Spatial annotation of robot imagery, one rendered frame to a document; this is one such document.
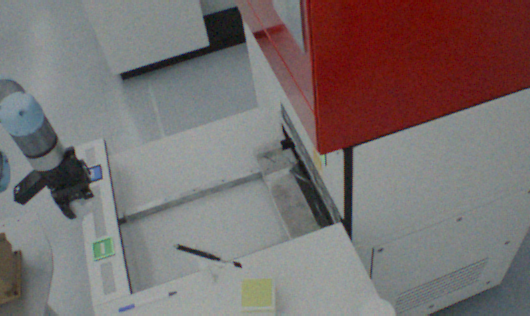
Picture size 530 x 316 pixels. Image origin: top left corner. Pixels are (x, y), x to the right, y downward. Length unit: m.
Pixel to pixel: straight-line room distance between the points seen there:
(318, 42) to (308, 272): 0.56
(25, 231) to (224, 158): 0.65
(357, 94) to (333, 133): 0.10
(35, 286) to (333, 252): 0.84
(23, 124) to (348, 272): 0.74
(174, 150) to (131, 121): 1.43
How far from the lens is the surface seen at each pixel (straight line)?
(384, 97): 1.01
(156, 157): 1.69
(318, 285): 1.19
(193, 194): 1.53
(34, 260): 1.63
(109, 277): 1.32
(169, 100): 3.14
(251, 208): 1.49
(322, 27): 0.85
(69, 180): 1.14
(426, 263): 1.70
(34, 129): 1.01
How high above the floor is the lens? 2.03
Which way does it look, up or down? 50 degrees down
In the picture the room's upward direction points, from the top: 9 degrees counter-clockwise
